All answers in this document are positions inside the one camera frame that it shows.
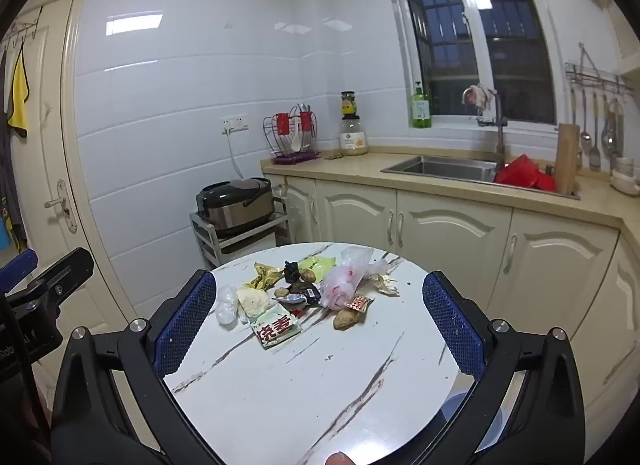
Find clear plastic bag red print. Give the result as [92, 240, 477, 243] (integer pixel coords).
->
[320, 245, 375, 311]

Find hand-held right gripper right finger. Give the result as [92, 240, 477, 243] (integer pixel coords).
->
[421, 270, 586, 465]

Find cream crumbly piece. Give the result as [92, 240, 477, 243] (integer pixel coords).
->
[236, 286, 272, 318]

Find metal ladle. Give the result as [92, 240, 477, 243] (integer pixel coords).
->
[580, 90, 593, 143]

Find metal serving spoon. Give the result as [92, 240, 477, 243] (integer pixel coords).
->
[601, 95, 618, 151]

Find dark hanging clothes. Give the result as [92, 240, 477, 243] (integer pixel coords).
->
[0, 50, 28, 253]

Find green snack packet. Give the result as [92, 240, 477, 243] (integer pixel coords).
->
[298, 255, 337, 282]

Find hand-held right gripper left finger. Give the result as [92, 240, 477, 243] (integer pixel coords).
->
[50, 269, 236, 465]

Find grey storage trolley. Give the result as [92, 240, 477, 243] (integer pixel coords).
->
[189, 195, 293, 271]

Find yellow cloth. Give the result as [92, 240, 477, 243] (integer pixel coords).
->
[6, 48, 32, 138]

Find metal faucet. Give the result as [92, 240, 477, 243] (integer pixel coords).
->
[462, 86, 508, 166]

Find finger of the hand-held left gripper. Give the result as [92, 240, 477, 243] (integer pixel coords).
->
[0, 249, 39, 292]
[27, 246, 95, 317]

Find large clear food jar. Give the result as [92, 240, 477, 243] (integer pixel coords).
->
[339, 116, 369, 156]

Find white framed window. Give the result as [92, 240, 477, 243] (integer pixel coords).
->
[385, 0, 563, 128]

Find pink dish cloth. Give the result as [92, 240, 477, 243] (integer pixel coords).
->
[467, 84, 497, 113]

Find metal slotted spatula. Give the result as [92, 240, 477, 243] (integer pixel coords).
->
[590, 92, 602, 172]

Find wooden cutting board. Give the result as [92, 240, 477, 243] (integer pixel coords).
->
[555, 124, 581, 195]

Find green detergent bottle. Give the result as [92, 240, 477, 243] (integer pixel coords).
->
[411, 80, 432, 129]

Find cream door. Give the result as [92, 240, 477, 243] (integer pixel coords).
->
[0, 0, 108, 346]

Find red plastic basin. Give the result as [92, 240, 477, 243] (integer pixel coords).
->
[495, 155, 557, 192]

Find wire door hook rack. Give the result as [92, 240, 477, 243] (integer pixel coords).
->
[0, 5, 43, 53]

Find metal door handle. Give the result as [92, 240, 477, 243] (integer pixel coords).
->
[44, 180, 76, 233]

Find white wall socket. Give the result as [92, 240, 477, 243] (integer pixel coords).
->
[220, 115, 250, 135]

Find small red white packet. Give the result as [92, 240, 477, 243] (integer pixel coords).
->
[345, 295, 375, 315]

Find clear plastic wrap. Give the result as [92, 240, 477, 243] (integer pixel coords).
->
[215, 285, 240, 327]

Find wire dish rack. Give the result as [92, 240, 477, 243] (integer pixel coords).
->
[263, 104, 322, 165]

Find dark snack packet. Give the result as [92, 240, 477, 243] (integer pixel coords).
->
[287, 282, 322, 307]

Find steel sink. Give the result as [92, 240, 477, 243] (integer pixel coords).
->
[381, 155, 581, 200]

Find cream wall cabinet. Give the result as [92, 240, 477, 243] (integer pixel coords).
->
[580, 0, 640, 106]

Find cream kitchen cabinet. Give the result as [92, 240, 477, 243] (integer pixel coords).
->
[262, 172, 640, 416]

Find clear gold wrapper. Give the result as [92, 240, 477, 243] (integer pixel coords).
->
[367, 272, 401, 297]

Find white bowls stack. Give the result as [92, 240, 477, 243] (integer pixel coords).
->
[611, 158, 640, 195]

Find white red food packet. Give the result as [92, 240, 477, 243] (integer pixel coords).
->
[250, 304, 302, 350]

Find white power cable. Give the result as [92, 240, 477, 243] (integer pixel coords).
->
[227, 130, 246, 181]

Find brown rice cooker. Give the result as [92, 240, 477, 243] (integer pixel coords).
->
[196, 176, 277, 238]

